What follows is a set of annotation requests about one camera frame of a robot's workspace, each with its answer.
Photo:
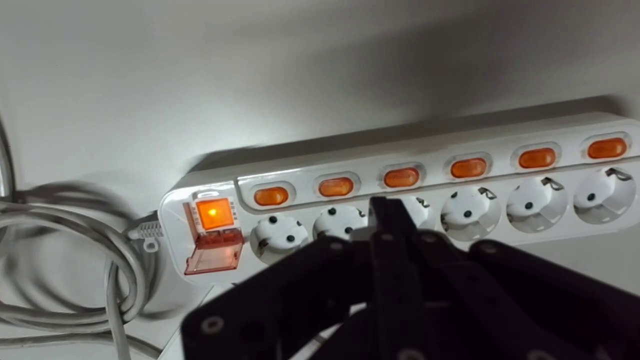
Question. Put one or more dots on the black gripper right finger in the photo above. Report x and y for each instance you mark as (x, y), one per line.
(507, 301)

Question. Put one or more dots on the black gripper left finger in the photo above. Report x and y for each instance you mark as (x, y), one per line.
(292, 301)

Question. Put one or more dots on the white six-socket power strip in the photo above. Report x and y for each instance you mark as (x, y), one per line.
(467, 187)

